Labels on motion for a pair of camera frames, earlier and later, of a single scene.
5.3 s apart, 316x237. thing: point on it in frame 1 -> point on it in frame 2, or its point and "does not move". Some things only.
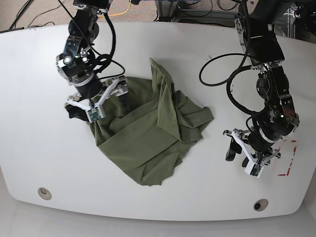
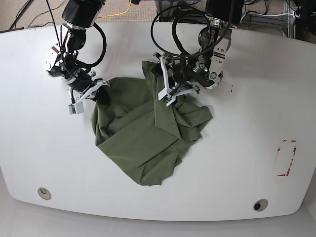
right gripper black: (256, 141) -> (177, 71)
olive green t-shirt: (146, 142) does not move
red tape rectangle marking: (290, 164) does not move
